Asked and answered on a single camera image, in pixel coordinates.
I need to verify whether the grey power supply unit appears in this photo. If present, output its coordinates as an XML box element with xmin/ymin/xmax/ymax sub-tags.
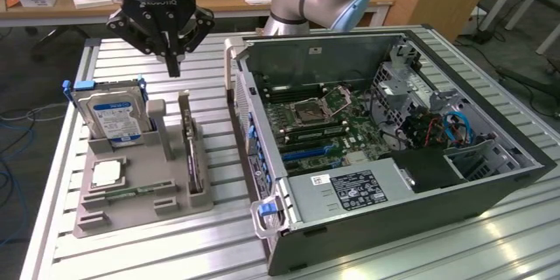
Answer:
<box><xmin>287</xmin><ymin>157</ymin><xmax>415</xmax><ymax>224</ymax></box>

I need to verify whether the metal socket cover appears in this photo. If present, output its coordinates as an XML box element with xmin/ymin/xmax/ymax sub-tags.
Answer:
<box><xmin>322</xmin><ymin>85</ymin><xmax>355</xmax><ymax>113</ymax></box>

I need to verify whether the metal disk bay cage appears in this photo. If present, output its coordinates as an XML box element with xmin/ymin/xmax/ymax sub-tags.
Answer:
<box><xmin>370</xmin><ymin>60</ymin><xmax>443</xmax><ymax>136</ymax></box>

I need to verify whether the black floor stand leg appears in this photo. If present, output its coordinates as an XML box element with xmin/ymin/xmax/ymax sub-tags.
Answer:
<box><xmin>494</xmin><ymin>65</ymin><xmax>560</xmax><ymax>92</ymax></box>

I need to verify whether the silver CPU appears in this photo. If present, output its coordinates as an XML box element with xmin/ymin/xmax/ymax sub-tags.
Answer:
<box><xmin>91</xmin><ymin>161</ymin><xmax>127</xmax><ymax>186</ymax></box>

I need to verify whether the black office chair base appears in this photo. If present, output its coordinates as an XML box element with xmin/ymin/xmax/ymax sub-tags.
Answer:
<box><xmin>26</xmin><ymin>26</ymin><xmax>91</xmax><ymax>63</ymax></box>

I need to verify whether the silver chipset heatsink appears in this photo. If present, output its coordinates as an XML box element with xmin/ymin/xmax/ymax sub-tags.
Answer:
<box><xmin>343</xmin><ymin>152</ymin><xmax>374</xmax><ymax>167</ymax></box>

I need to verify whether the green motherboard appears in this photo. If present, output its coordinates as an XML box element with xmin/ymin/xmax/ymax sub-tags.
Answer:
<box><xmin>254</xmin><ymin>73</ymin><xmax>395</xmax><ymax>178</ymax></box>

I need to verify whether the grey parts rack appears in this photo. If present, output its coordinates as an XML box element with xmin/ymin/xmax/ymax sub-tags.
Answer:
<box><xmin>72</xmin><ymin>98</ymin><xmax>215</xmax><ymax>240</ymax></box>

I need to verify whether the blue floor cable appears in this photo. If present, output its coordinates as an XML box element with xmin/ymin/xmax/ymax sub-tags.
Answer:
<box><xmin>0</xmin><ymin>122</ymin><xmax>36</xmax><ymax>248</ymax></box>

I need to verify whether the black labelled RAM stick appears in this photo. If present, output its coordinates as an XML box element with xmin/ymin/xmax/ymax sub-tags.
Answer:
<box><xmin>284</xmin><ymin>124</ymin><xmax>350</xmax><ymax>145</ymax></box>

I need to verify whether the thin red wire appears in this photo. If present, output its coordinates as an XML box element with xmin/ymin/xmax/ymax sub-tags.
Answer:
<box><xmin>427</xmin><ymin>117</ymin><xmax>442</xmax><ymax>148</ymax></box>

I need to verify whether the black open PC case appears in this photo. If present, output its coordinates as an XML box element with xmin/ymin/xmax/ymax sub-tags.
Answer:
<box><xmin>223</xmin><ymin>29</ymin><xmax>559</xmax><ymax>277</ymax></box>

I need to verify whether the blue expansion slot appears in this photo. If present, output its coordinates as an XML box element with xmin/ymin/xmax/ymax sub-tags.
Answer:
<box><xmin>279</xmin><ymin>144</ymin><xmax>334</xmax><ymax>158</ymax></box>
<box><xmin>282</xmin><ymin>151</ymin><xmax>340</xmax><ymax>165</ymax></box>

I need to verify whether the blue case latch tab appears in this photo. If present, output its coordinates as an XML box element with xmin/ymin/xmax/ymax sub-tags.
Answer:
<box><xmin>256</xmin><ymin>203</ymin><xmax>278</xmax><ymax>218</ymax></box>

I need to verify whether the blue disk wire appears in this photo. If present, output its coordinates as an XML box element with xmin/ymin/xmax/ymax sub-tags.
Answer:
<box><xmin>442</xmin><ymin>111</ymin><xmax>476</xmax><ymax>146</ymax></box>

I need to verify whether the green RAM stick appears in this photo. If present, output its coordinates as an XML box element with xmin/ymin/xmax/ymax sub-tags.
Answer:
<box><xmin>103</xmin><ymin>183</ymin><xmax>175</xmax><ymax>199</ymax></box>

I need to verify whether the CPU socket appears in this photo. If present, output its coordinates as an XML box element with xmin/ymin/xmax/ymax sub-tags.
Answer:
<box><xmin>292</xmin><ymin>98</ymin><xmax>327</xmax><ymax>127</ymax></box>

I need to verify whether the grey floor cable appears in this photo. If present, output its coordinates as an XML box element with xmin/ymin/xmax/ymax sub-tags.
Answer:
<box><xmin>0</xmin><ymin>102</ymin><xmax>67</xmax><ymax>122</ymax></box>

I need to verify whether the hard disk with blue caddy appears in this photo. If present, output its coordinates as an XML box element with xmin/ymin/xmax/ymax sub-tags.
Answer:
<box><xmin>60</xmin><ymin>75</ymin><xmax>152</xmax><ymax>148</ymax></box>

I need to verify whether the Nvidia graphics card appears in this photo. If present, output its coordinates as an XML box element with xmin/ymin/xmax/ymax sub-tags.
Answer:
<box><xmin>178</xmin><ymin>89</ymin><xmax>207</xmax><ymax>195</ymax></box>

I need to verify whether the white floor device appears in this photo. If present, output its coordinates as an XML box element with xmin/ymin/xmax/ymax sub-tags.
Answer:
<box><xmin>463</xmin><ymin>7</ymin><xmax>490</xmax><ymax>37</ymax></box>

